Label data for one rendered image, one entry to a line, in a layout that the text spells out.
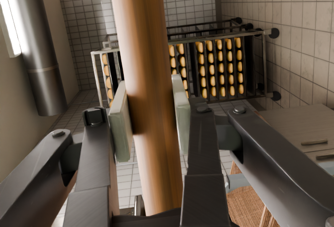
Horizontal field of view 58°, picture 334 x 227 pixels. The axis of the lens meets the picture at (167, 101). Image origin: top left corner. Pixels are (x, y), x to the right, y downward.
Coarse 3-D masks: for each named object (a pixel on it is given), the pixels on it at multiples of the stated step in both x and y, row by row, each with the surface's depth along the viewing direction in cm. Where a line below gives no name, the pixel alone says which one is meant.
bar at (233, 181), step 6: (324, 162) 128; (330, 162) 128; (324, 168) 125; (330, 168) 125; (234, 174) 127; (240, 174) 127; (228, 180) 124; (234, 180) 124; (240, 180) 124; (246, 180) 124; (228, 186) 126; (234, 186) 125; (240, 186) 125; (228, 192) 128
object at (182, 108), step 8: (176, 80) 21; (176, 88) 19; (176, 96) 17; (184, 96) 17; (176, 104) 16; (184, 104) 16; (176, 112) 16; (184, 112) 16; (176, 120) 18; (184, 120) 16; (184, 128) 16; (184, 136) 16; (184, 144) 17; (184, 152) 17
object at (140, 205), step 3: (138, 195) 197; (141, 195) 197; (138, 198) 194; (141, 198) 194; (138, 201) 191; (141, 201) 191; (138, 204) 188; (141, 204) 189; (144, 204) 198; (138, 207) 185; (141, 207) 186; (144, 207) 195; (138, 210) 182; (141, 210) 184; (144, 210) 192; (138, 213) 180; (141, 213) 182; (144, 213) 190
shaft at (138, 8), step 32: (128, 0) 16; (160, 0) 17; (128, 32) 17; (160, 32) 17; (128, 64) 18; (160, 64) 18; (128, 96) 19; (160, 96) 18; (160, 128) 19; (160, 160) 20; (160, 192) 20
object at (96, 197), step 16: (96, 112) 15; (96, 128) 15; (96, 144) 13; (80, 160) 12; (96, 160) 12; (112, 160) 14; (80, 176) 11; (96, 176) 11; (112, 176) 12; (80, 192) 9; (96, 192) 9; (112, 192) 10; (80, 208) 8; (96, 208) 8; (112, 208) 9; (64, 224) 8; (80, 224) 8; (96, 224) 8
